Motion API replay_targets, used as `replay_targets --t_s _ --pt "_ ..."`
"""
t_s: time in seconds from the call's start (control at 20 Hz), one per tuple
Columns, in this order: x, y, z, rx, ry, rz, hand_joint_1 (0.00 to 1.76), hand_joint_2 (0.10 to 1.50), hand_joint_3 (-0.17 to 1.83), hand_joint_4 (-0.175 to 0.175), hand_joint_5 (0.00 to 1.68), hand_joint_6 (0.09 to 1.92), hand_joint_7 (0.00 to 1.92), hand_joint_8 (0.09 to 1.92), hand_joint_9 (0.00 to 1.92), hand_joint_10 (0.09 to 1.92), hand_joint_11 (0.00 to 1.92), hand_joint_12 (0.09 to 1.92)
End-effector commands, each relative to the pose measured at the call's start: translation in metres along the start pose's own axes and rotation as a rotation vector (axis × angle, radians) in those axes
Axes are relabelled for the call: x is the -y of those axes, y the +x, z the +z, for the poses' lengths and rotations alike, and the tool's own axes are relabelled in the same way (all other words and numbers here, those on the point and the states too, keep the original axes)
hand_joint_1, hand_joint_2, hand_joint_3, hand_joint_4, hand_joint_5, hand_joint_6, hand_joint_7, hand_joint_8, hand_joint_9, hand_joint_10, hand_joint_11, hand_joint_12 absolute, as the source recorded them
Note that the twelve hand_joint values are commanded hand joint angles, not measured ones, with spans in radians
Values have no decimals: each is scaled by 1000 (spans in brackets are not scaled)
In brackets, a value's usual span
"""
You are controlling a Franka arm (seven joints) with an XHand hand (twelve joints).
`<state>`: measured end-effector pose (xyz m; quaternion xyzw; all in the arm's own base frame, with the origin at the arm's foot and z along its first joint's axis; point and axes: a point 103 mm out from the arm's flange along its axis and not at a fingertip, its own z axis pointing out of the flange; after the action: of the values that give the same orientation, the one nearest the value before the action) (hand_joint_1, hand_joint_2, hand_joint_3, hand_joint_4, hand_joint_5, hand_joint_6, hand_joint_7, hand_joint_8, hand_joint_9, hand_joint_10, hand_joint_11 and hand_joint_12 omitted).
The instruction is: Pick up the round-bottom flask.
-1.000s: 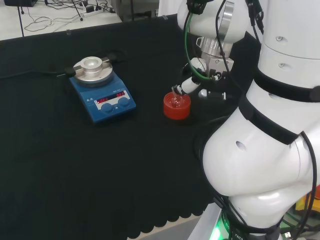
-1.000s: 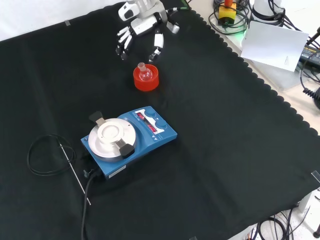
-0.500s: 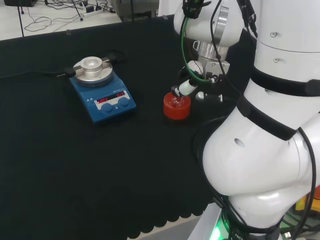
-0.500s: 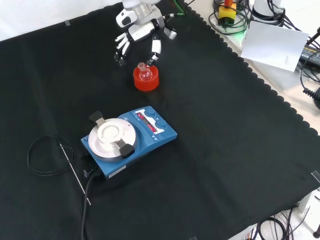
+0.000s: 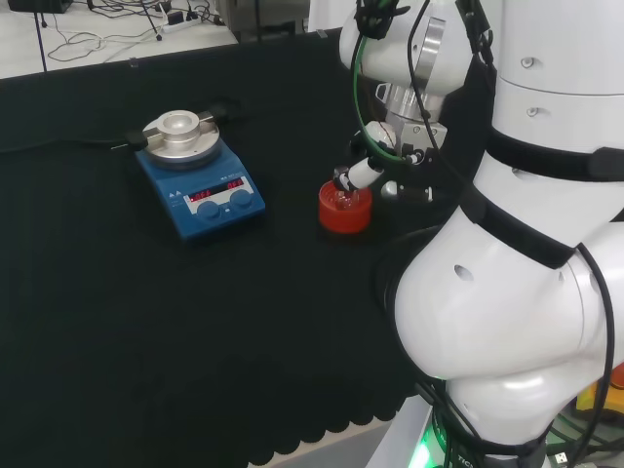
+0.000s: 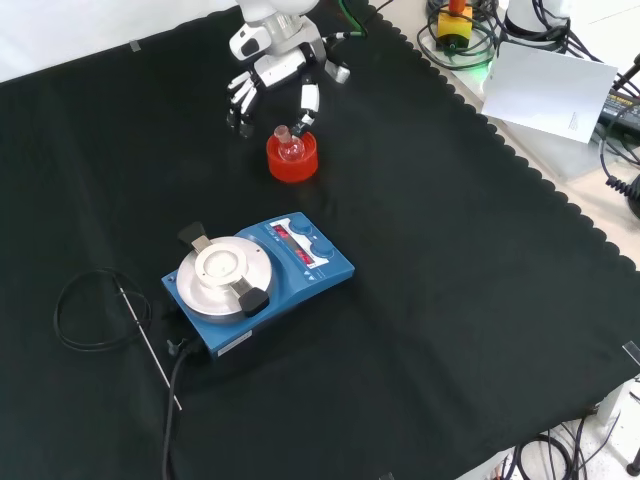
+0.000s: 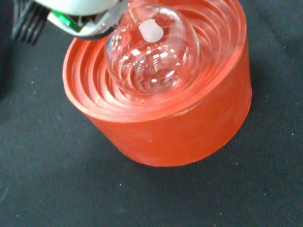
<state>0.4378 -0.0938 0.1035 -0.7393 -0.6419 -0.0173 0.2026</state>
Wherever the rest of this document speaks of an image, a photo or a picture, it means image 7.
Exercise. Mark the black bench cloth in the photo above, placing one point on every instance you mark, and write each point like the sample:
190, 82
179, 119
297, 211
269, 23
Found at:
71, 189

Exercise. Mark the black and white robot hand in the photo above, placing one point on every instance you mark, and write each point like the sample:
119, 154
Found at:
78, 14

